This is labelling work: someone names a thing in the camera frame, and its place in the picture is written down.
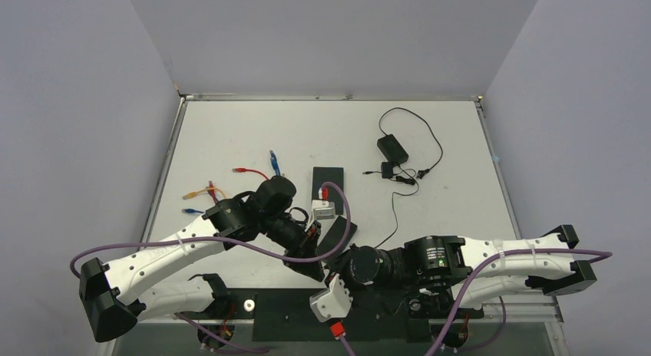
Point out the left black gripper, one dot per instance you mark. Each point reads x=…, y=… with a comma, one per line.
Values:
x=308, y=246

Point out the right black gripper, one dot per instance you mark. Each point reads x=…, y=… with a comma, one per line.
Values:
x=339, y=265

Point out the black network switch small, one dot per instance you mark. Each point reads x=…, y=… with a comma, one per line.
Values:
x=334, y=235

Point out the black power adapter with cord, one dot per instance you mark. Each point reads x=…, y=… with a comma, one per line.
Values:
x=395, y=153

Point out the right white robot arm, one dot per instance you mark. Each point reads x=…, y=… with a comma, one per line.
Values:
x=470, y=270

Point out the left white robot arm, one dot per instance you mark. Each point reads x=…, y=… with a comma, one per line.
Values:
x=117, y=294

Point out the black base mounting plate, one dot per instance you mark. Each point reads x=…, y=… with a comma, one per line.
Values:
x=286, y=314

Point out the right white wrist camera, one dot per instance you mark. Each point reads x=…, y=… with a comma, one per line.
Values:
x=333, y=302

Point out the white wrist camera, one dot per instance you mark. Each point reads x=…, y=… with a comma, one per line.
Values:
x=322, y=209
x=333, y=302

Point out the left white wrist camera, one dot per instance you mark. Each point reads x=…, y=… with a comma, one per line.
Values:
x=322, y=209

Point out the black network switch upright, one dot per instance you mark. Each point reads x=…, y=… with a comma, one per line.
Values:
x=332, y=174

